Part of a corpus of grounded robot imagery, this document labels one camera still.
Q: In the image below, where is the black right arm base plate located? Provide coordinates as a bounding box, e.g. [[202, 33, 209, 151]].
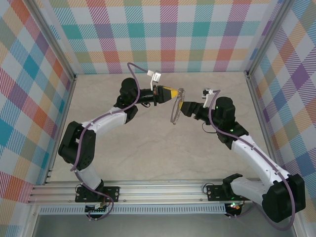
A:
[[206, 185, 252, 202]]

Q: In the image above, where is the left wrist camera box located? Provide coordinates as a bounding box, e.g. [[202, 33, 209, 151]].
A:
[[147, 70, 162, 91]]

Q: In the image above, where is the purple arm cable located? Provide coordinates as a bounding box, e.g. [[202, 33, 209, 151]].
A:
[[208, 89, 296, 232], [70, 63, 153, 221]]

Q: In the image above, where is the aluminium table edge rail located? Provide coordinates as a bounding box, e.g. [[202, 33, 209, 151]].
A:
[[246, 74, 282, 182], [43, 75, 78, 186]]

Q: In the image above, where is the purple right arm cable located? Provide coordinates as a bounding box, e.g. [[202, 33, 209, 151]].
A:
[[208, 89, 296, 232]]

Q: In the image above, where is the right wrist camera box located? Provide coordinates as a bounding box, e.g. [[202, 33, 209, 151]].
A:
[[201, 88, 214, 109]]

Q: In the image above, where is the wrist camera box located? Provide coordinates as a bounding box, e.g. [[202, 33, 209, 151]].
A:
[[147, 70, 162, 91], [201, 88, 214, 109]]

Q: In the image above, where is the electronics board with lit LED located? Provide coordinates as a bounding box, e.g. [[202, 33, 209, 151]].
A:
[[226, 201, 242, 217]]

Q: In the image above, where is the aluminium mounting rail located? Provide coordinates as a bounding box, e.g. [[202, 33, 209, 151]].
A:
[[27, 179, 299, 204]]

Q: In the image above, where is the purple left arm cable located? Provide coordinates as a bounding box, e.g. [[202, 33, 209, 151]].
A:
[[70, 63, 153, 221]]

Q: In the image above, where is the grey metal shelf panel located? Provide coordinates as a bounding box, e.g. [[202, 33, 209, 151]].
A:
[[33, 214, 296, 237]]

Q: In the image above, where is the white slotted cable duct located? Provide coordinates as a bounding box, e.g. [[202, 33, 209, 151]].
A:
[[39, 203, 227, 215]]

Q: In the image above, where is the black electronics board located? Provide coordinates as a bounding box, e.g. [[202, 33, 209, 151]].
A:
[[85, 203, 111, 215]]

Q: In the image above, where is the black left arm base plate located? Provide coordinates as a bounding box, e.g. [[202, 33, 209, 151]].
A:
[[75, 186, 120, 203]]

